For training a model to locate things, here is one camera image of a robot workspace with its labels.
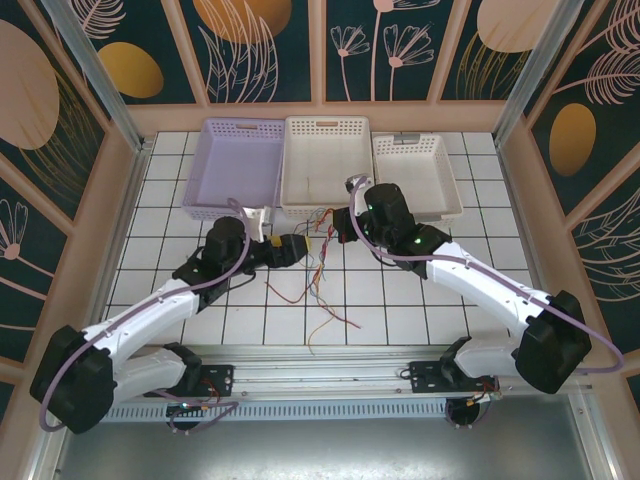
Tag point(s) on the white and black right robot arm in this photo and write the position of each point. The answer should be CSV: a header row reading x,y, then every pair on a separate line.
x,y
480,280

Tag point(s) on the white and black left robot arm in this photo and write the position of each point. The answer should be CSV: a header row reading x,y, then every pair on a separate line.
x,y
145,310

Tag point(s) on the cream plastic basket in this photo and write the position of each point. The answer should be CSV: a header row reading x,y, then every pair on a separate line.
x,y
325,165

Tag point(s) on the lavender plastic basket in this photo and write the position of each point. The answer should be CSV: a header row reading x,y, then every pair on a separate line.
x,y
235,165

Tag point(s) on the grey metal sheet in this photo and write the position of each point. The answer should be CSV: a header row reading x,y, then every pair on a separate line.
x,y
320,450

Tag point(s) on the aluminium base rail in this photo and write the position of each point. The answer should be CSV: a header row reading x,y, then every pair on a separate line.
x,y
320,375

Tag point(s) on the aluminium frame post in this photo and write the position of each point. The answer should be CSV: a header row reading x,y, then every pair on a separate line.
x,y
540,75
100,85

